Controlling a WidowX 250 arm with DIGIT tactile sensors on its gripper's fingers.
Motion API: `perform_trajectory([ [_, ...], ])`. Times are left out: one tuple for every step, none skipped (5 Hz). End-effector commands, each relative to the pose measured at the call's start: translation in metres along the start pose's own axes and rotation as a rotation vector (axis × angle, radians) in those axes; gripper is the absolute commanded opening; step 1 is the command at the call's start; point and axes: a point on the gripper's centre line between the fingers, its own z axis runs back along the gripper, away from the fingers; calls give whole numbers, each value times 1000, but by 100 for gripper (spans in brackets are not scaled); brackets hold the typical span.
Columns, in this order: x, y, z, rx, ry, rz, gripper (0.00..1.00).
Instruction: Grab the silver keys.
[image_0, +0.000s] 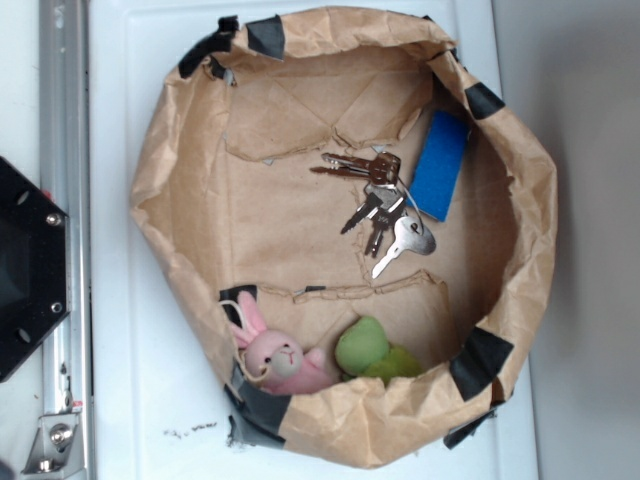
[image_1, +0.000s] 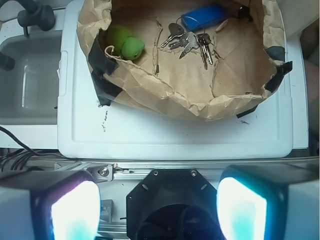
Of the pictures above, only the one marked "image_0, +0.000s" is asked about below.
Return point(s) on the blue sponge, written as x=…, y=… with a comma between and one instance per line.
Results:
x=439, y=164

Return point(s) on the pink plush bunny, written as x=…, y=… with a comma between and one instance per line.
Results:
x=273, y=359

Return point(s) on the metal corner bracket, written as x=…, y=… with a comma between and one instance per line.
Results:
x=56, y=452

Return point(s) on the silver key bunch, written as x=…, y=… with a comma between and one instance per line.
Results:
x=384, y=206

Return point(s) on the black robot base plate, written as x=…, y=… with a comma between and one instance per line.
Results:
x=34, y=287

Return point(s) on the brown paper bag bin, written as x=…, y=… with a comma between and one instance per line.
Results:
x=226, y=195

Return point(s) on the green plush toy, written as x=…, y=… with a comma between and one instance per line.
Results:
x=363, y=350

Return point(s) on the aluminium extrusion rail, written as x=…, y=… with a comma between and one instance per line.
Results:
x=64, y=173

